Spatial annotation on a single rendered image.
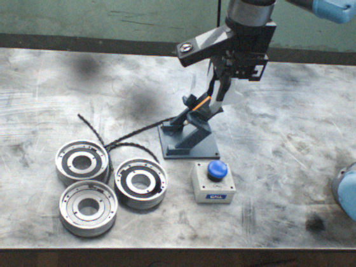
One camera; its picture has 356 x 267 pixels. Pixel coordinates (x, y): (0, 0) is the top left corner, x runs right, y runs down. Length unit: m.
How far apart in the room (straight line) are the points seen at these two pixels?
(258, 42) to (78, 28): 1.79
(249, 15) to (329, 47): 2.18
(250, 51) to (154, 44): 1.78
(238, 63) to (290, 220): 0.33
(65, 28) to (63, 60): 1.35
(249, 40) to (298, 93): 0.44
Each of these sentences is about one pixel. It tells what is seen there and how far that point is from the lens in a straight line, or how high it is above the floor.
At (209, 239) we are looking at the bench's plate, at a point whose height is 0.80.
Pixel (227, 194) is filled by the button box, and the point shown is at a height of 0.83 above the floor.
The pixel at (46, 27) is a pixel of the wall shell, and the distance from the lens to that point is 2.50.
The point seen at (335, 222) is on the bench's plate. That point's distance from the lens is 0.94.
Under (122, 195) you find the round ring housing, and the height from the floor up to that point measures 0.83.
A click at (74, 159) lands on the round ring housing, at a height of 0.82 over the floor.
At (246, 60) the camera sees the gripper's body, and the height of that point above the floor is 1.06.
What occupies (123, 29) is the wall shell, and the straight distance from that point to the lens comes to 2.48.
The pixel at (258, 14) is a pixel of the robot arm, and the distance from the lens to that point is 0.74.
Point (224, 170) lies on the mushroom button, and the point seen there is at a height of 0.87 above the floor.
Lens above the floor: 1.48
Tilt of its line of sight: 44 degrees down
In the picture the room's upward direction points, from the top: 8 degrees clockwise
